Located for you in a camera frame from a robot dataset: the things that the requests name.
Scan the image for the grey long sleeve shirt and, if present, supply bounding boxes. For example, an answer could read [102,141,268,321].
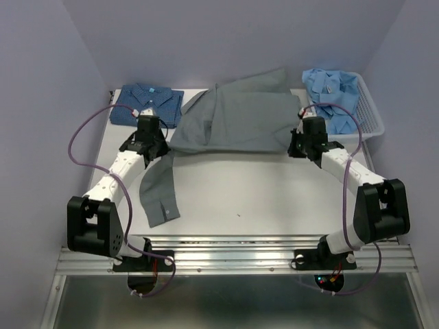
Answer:
[139,69,300,228]

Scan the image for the blue checked folded shirt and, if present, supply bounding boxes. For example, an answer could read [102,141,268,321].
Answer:
[116,84,184,129]

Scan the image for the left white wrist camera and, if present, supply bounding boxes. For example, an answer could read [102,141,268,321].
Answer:
[132,108,156,119]

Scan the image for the light blue shirt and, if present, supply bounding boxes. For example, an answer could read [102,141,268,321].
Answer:
[302,69,360,135]

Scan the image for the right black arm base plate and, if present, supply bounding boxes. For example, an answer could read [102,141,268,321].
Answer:
[290,236,357,271]

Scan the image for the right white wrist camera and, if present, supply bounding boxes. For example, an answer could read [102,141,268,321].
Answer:
[297,108,307,134]

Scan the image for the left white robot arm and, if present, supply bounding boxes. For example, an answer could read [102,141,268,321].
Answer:
[67,109,169,270]

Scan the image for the aluminium front rail frame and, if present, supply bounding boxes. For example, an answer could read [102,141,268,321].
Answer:
[39,191,429,329]

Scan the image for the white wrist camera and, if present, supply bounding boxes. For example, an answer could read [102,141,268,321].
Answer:
[297,108,307,134]
[132,108,156,119]

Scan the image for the white plastic laundry basket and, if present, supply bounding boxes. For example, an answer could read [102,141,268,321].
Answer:
[307,72,384,143]

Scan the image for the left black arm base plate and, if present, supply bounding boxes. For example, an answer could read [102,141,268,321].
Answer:
[112,238,175,273]

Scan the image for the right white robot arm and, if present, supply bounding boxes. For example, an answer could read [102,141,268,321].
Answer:
[288,114,410,267]

